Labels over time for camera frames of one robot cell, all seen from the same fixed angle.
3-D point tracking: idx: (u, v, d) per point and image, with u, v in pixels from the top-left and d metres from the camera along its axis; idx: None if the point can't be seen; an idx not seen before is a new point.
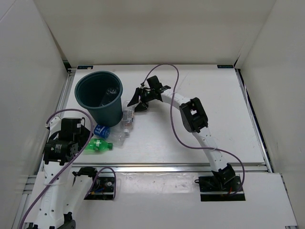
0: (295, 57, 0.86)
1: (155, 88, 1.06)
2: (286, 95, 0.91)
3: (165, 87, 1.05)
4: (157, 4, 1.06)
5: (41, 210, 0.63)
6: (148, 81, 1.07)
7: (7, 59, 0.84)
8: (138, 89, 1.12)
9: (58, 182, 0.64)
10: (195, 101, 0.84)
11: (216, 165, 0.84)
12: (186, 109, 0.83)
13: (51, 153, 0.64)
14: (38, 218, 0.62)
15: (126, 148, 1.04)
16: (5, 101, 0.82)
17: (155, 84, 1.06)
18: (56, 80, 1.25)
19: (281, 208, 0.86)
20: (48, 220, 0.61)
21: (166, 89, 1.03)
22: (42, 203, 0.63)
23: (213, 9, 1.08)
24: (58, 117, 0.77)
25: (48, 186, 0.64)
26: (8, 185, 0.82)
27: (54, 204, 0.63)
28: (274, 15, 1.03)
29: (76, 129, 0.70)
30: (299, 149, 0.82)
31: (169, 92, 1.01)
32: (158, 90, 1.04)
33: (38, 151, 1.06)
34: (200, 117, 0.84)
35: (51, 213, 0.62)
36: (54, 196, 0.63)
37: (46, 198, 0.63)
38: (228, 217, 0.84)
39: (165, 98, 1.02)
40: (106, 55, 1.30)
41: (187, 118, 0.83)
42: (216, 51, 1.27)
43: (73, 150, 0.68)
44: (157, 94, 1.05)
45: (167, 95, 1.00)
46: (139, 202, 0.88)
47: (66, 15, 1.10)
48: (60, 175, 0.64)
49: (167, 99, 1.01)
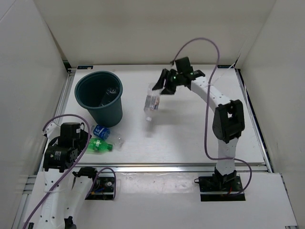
0: (295, 57, 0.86)
1: (185, 71, 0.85)
2: (286, 95, 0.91)
3: (198, 74, 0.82)
4: (157, 4, 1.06)
5: (42, 217, 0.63)
6: (176, 63, 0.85)
7: (7, 59, 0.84)
8: (165, 71, 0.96)
9: (58, 190, 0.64)
10: (236, 105, 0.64)
11: (224, 171, 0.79)
12: (224, 115, 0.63)
13: (51, 160, 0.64)
14: (39, 224, 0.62)
15: (126, 148, 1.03)
16: (4, 101, 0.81)
17: (185, 67, 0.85)
18: (56, 80, 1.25)
19: (281, 208, 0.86)
20: (49, 227, 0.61)
21: (198, 77, 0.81)
22: (43, 211, 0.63)
23: (213, 9, 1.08)
24: (55, 122, 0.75)
25: (49, 194, 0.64)
26: (8, 185, 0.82)
27: (54, 211, 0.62)
28: (274, 15, 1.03)
29: (76, 134, 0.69)
30: (299, 148, 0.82)
31: (202, 83, 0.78)
32: (188, 76, 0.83)
33: (38, 151, 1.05)
34: (237, 124, 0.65)
35: (51, 220, 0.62)
36: (55, 203, 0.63)
37: (46, 205, 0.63)
38: (228, 217, 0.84)
39: (196, 88, 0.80)
40: (106, 55, 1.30)
41: (221, 123, 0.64)
42: (216, 51, 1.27)
43: (73, 155, 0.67)
44: (185, 80, 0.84)
45: (200, 86, 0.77)
46: (139, 202, 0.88)
47: (66, 14, 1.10)
48: (60, 183, 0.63)
49: (199, 91, 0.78)
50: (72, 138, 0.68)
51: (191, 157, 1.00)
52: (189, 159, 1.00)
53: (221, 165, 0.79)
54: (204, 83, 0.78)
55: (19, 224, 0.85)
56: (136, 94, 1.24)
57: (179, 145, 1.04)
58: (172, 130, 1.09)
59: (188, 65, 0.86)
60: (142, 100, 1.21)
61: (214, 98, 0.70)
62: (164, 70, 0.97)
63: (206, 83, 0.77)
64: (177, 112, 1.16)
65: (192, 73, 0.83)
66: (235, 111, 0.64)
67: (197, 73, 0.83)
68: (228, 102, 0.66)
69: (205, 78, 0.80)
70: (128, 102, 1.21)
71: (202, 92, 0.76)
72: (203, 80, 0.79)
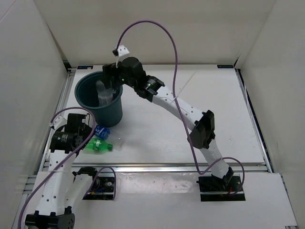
0: (295, 57, 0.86)
1: (138, 81, 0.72)
2: (286, 95, 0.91)
3: (156, 84, 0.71)
4: (157, 4, 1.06)
5: (43, 196, 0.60)
6: (127, 68, 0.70)
7: (7, 59, 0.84)
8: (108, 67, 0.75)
9: (61, 170, 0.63)
10: (209, 117, 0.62)
11: (221, 172, 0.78)
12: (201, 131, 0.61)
13: (57, 142, 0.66)
14: (40, 204, 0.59)
15: (126, 148, 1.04)
16: (5, 101, 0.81)
17: (139, 75, 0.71)
18: (56, 80, 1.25)
19: (281, 208, 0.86)
20: (50, 206, 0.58)
21: (159, 89, 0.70)
22: (45, 190, 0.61)
23: (213, 9, 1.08)
24: (61, 116, 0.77)
25: (52, 173, 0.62)
26: (8, 185, 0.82)
27: (56, 191, 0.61)
28: (274, 15, 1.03)
29: (81, 123, 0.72)
30: (299, 149, 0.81)
31: (167, 96, 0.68)
32: (147, 89, 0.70)
33: (38, 151, 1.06)
34: (210, 131, 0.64)
35: (53, 199, 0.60)
36: (57, 183, 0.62)
37: (49, 184, 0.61)
38: (228, 217, 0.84)
39: (159, 102, 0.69)
40: (106, 55, 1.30)
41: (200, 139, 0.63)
42: (216, 51, 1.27)
43: (77, 141, 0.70)
44: (142, 93, 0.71)
45: (165, 100, 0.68)
46: (139, 202, 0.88)
47: (66, 14, 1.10)
48: (64, 162, 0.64)
49: (162, 104, 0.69)
50: (77, 126, 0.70)
51: (190, 157, 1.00)
52: (189, 159, 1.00)
53: (215, 170, 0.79)
54: (168, 95, 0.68)
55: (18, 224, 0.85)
56: (136, 94, 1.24)
57: (179, 146, 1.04)
58: (172, 130, 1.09)
59: (143, 71, 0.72)
60: (142, 100, 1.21)
61: (187, 114, 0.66)
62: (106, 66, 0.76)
63: (170, 95, 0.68)
64: None
65: (149, 84, 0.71)
66: (209, 123, 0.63)
67: (154, 83, 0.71)
68: (201, 117, 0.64)
69: (167, 89, 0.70)
70: (128, 102, 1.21)
71: (170, 107, 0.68)
72: (166, 92, 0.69)
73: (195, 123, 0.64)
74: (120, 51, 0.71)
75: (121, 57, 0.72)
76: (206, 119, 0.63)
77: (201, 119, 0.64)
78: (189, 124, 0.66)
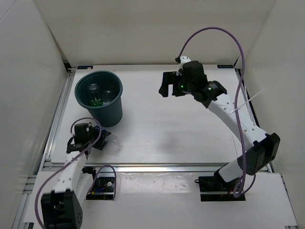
0: (295, 57, 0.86)
1: (197, 84, 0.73)
2: (286, 95, 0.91)
3: (217, 89, 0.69)
4: (157, 4, 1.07)
5: (59, 180, 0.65)
6: (187, 69, 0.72)
7: (7, 58, 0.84)
8: (166, 73, 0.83)
9: (77, 162, 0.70)
10: (274, 142, 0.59)
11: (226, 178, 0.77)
12: (259, 155, 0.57)
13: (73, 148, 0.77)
14: (55, 185, 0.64)
15: (126, 147, 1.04)
16: (5, 101, 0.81)
17: (198, 77, 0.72)
18: (56, 80, 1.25)
19: (282, 208, 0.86)
20: (66, 186, 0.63)
21: (220, 96, 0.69)
22: (61, 175, 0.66)
23: (213, 9, 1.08)
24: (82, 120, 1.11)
25: (69, 164, 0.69)
26: (9, 185, 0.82)
27: (72, 174, 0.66)
28: (274, 15, 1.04)
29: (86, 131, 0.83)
30: (299, 149, 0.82)
31: (227, 105, 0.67)
32: (206, 93, 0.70)
33: (38, 151, 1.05)
34: (268, 158, 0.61)
35: (68, 181, 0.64)
36: (73, 170, 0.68)
37: (65, 171, 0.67)
38: (229, 217, 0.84)
39: (216, 109, 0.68)
40: (106, 55, 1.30)
41: (256, 163, 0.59)
42: (215, 51, 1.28)
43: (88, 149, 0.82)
44: (200, 96, 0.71)
45: (224, 109, 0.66)
46: (139, 202, 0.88)
47: (66, 14, 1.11)
48: (79, 157, 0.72)
49: (220, 112, 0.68)
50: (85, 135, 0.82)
51: (191, 157, 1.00)
52: (189, 159, 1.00)
53: (227, 174, 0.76)
54: (228, 105, 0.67)
55: (18, 224, 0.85)
56: (136, 94, 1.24)
57: (180, 146, 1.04)
58: (173, 130, 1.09)
59: (203, 75, 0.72)
60: (142, 100, 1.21)
61: (246, 131, 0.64)
62: (164, 72, 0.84)
63: (230, 105, 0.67)
64: (177, 112, 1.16)
65: (210, 88, 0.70)
66: (271, 148, 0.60)
67: (215, 88, 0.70)
68: (263, 139, 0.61)
69: (228, 98, 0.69)
70: (128, 102, 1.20)
71: (227, 117, 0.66)
72: (227, 100, 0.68)
73: (254, 143, 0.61)
74: (183, 58, 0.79)
75: (182, 63, 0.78)
76: (269, 142, 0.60)
77: (263, 140, 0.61)
78: (245, 142, 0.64)
